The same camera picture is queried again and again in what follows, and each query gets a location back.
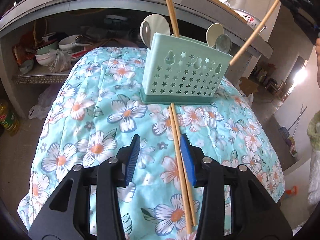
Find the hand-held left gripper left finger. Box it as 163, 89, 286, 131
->
27, 134, 141, 240

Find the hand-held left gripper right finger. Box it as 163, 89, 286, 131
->
180, 133, 293, 240

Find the bamboo chopstick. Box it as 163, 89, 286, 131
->
229, 0, 285, 66
171, 103, 197, 227
169, 104, 191, 233
167, 0, 180, 37
163, 0, 177, 36

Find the green perforated utensil holder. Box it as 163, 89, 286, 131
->
139, 32, 225, 104

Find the person's right forearm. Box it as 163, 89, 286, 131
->
307, 112, 320, 207

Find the person's right hand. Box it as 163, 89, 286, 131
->
314, 36, 320, 80

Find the floral white basin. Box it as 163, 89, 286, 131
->
232, 7, 267, 33

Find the floral turquoise blanket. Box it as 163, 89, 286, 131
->
17, 46, 285, 240

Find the wooden stool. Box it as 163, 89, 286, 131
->
265, 79, 287, 98

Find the cardboard box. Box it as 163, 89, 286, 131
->
239, 76, 260, 97

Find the blue dustpan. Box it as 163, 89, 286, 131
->
279, 126, 291, 141

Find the white plastic bag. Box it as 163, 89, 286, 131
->
49, 49, 73, 73
28, 85, 59, 120

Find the cooking oil bottle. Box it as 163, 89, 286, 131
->
0, 99, 20, 135

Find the pile of bowls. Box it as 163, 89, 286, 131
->
35, 33, 91, 67

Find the red plastic bag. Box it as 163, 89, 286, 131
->
14, 32, 36, 71

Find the concrete kitchen counter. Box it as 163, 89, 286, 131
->
0, 0, 274, 120

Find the broom handle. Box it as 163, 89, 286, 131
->
287, 104, 308, 133

